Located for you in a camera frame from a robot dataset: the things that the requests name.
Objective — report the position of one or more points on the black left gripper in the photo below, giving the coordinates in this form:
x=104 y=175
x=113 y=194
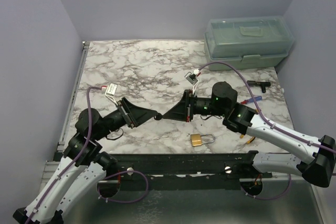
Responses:
x=136 y=115

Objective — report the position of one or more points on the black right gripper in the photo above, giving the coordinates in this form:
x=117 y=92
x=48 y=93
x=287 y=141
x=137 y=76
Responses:
x=182 y=111

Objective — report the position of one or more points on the black-headed key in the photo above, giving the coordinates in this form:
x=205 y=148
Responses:
x=158 y=117

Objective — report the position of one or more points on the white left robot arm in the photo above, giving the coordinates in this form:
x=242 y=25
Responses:
x=83 y=163

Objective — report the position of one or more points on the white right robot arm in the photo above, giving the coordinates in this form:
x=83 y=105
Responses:
x=312 y=158

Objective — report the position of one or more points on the brass padlock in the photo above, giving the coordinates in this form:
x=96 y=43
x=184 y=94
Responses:
x=197 y=139

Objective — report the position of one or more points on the black T-shaped tool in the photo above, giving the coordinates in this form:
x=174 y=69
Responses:
x=262 y=84

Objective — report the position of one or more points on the green translucent plastic toolbox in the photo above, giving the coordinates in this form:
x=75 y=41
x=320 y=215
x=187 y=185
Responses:
x=247 y=43

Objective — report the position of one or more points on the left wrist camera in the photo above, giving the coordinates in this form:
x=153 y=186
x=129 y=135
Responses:
x=109 y=92

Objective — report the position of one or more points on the yellow-handled pliers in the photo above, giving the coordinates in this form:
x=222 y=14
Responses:
x=249 y=141

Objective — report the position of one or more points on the black base frame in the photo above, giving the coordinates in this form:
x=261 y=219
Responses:
x=180 y=172

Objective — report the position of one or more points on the aluminium side rail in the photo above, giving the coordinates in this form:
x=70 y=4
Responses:
x=65 y=127

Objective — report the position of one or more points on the blue-handled screwdriver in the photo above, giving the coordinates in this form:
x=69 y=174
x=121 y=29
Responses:
x=251 y=100

